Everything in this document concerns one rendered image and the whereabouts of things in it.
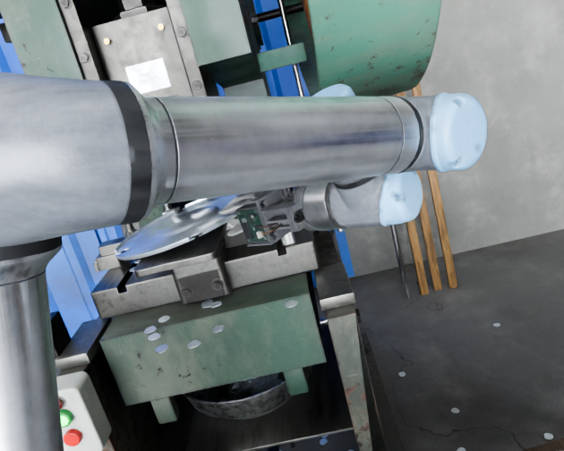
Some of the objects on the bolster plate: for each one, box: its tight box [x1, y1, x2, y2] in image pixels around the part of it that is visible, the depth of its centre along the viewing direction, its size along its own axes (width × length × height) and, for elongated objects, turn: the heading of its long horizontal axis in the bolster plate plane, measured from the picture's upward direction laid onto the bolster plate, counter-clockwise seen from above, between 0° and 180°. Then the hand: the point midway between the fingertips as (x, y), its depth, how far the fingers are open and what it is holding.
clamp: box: [93, 224, 137, 272], centre depth 111 cm, size 6×17×10 cm, turn 127°
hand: (232, 214), depth 89 cm, fingers closed
